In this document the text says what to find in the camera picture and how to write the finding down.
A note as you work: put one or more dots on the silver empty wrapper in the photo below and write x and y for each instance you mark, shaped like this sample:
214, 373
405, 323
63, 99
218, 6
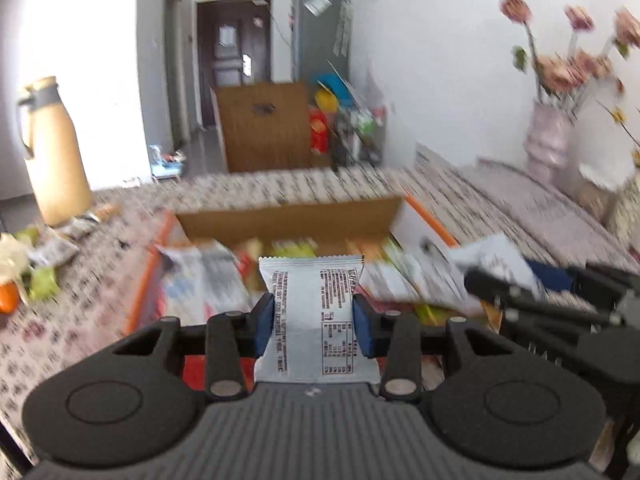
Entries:
80, 225

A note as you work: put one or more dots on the clear storage jar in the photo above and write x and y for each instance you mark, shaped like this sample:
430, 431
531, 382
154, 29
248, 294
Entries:
595, 200

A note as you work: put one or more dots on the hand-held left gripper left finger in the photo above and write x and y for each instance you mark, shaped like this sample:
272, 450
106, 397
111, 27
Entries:
262, 325

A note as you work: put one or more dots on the red cardboard box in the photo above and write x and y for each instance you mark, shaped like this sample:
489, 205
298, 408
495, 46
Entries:
300, 225

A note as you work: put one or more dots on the wooden chair back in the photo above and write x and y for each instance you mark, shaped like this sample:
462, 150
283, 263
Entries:
270, 135

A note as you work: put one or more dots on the pink ribbed vase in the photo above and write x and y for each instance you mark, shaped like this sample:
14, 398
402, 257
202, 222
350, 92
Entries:
547, 145

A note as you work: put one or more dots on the cluttered small floor table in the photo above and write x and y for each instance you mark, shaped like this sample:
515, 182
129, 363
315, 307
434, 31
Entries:
167, 160

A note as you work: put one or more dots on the hanging white umbrella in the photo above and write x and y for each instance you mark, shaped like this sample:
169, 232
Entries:
344, 25

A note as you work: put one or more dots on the yellow plastic bag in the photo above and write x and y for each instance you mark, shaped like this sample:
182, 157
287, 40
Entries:
325, 101

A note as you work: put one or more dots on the mandarin orange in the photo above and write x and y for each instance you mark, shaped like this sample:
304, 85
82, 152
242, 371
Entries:
7, 297

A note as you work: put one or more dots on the crumpled silver wrapper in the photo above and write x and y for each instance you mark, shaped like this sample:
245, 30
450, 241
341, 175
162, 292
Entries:
52, 254

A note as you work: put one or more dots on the silver snack packet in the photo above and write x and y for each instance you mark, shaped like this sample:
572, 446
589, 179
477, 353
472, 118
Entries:
495, 260
315, 320

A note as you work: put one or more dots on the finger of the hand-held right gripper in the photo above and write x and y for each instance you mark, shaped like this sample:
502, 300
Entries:
495, 285
550, 274

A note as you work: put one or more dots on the green empty wrapper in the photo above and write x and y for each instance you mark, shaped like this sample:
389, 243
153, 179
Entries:
44, 282

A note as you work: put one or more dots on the brown empty wrapper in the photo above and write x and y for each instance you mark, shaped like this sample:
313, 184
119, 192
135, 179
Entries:
107, 211

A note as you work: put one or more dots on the yellow thermos jug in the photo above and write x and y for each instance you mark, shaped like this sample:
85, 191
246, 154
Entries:
55, 160

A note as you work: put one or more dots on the grey refrigerator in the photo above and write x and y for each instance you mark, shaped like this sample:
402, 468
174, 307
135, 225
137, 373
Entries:
312, 40

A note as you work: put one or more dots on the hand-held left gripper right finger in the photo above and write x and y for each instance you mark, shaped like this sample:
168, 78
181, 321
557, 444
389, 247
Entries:
364, 325

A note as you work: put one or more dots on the dried pink roses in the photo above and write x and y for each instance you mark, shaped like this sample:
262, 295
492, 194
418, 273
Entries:
555, 72

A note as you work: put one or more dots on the cream crumpled wrapper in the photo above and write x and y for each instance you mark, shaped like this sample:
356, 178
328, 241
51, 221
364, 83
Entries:
12, 255

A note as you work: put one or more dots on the small patterned vase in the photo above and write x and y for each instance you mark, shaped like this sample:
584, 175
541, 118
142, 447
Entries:
627, 210

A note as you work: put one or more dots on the red blue white snack packet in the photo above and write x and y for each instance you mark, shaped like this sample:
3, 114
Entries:
200, 280

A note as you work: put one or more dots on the grey pink folded blanket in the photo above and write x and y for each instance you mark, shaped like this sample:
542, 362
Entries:
540, 210

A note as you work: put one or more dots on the yellow blossom branches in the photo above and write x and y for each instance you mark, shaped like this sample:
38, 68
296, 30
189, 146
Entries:
620, 116

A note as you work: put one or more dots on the dark brown door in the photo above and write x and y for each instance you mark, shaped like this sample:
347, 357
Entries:
225, 60

